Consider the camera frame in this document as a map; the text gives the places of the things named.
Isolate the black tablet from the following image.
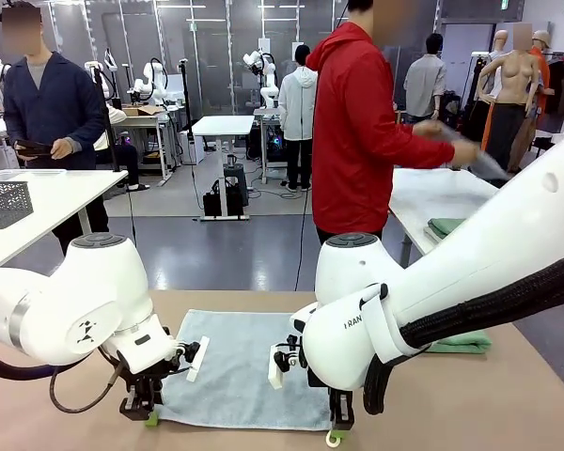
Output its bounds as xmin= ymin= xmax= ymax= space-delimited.
xmin=14 ymin=138 xmax=54 ymax=157

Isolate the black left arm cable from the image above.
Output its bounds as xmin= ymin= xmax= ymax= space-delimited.
xmin=0 ymin=334 xmax=126 ymax=415

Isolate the grey plastic stool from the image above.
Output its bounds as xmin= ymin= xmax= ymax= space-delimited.
xmin=223 ymin=163 xmax=250 ymax=208

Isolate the white mannequin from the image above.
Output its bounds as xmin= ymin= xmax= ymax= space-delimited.
xmin=469 ymin=30 xmax=509 ymax=107

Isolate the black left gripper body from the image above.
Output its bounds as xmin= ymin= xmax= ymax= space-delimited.
xmin=116 ymin=361 xmax=171 ymax=400

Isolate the open cardboard box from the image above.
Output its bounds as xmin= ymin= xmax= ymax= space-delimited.
xmin=120 ymin=104 xmax=166 ymax=118

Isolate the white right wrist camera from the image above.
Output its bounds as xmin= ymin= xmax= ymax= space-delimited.
xmin=266 ymin=334 xmax=307 ymax=391

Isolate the person's right hand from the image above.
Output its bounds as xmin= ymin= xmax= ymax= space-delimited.
xmin=452 ymin=139 xmax=481 ymax=165

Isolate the seated person in white top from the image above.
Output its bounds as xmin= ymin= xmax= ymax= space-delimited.
xmin=101 ymin=105 xmax=150 ymax=193

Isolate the person's right forearm red sleeve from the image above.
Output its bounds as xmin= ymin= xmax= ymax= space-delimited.
xmin=394 ymin=129 xmax=457 ymax=169

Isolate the person's left hand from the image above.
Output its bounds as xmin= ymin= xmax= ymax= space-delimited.
xmin=412 ymin=119 xmax=442 ymax=138

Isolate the clear plastic container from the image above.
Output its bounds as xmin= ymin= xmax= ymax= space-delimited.
xmin=0 ymin=168 xmax=69 ymax=185

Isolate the person in grey shirt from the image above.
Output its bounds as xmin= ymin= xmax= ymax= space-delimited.
xmin=402 ymin=32 xmax=448 ymax=127

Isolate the grey lattice plastic basket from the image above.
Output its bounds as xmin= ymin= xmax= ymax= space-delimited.
xmin=0 ymin=180 xmax=34 ymax=230

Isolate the white desk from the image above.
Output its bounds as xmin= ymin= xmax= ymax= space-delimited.
xmin=115 ymin=111 xmax=182 ymax=188

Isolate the black right arm cable sleeve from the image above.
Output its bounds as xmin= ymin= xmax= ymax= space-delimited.
xmin=363 ymin=247 xmax=564 ymax=416

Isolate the mannequin with orange clothes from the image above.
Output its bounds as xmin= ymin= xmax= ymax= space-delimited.
xmin=528 ymin=28 xmax=555 ymax=95

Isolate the person in white coat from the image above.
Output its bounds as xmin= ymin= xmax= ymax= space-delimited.
xmin=277 ymin=44 xmax=319 ymax=193

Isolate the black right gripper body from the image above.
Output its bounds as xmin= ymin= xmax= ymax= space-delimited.
xmin=305 ymin=366 xmax=357 ymax=401

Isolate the bare beige mannequin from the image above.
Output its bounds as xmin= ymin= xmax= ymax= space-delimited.
xmin=477 ymin=22 xmax=546 ymax=175

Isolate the green terry towel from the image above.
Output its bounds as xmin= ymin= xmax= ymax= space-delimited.
xmin=424 ymin=330 xmax=494 ymax=355
xmin=426 ymin=216 xmax=467 ymax=240

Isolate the grey terry towel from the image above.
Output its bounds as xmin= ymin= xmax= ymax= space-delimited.
xmin=413 ymin=119 xmax=511 ymax=183
xmin=155 ymin=308 xmax=345 ymax=448

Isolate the black luggage bag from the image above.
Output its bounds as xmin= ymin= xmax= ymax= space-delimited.
xmin=444 ymin=91 xmax=462 ymax=124

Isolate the person in navy coat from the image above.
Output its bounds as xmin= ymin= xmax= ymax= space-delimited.
xmin=2 ymin=4 xmax=110 ymax=257

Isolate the person in red jacket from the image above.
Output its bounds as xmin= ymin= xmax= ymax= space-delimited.
xmin=305 ymin=0 xmax=480 ymax=245

